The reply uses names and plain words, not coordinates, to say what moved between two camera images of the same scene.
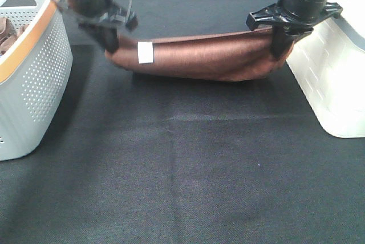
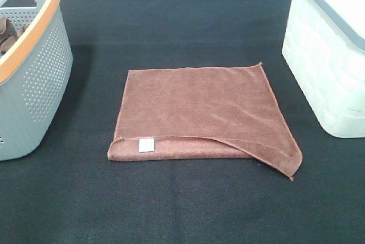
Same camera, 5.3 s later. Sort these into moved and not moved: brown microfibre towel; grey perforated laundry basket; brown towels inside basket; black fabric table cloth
Moved: brown microfibre towel
Not moved: black fabric table cloth; grey perforated laundry basket; brown towels inside basket
